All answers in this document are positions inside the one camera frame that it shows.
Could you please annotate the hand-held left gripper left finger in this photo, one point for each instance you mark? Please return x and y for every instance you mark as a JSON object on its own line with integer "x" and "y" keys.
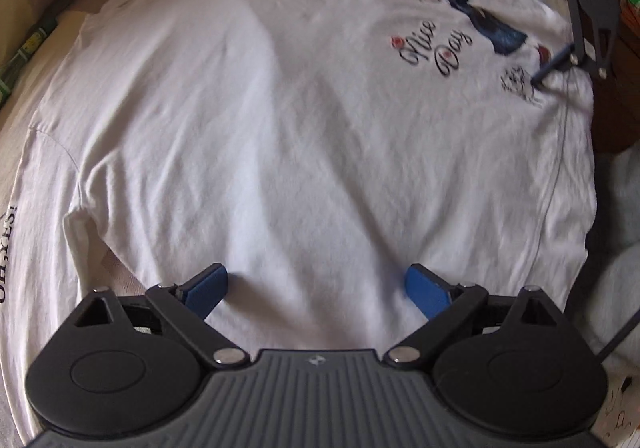
{"x": 207, "y": 290}

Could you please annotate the light blue cloth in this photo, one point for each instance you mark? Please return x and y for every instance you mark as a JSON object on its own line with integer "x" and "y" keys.
{"x": 620, "y": 228}

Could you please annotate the white long-sleeve printed shirt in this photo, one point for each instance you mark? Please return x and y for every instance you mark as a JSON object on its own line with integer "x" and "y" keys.
{"x": 300, "y": 127}

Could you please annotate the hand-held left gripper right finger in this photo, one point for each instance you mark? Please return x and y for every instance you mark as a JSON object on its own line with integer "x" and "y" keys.
{"x": 425, "y": 293}

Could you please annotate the dark patterned flat packet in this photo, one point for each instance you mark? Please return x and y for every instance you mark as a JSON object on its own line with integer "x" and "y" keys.
{"x": 25, "y": 55}

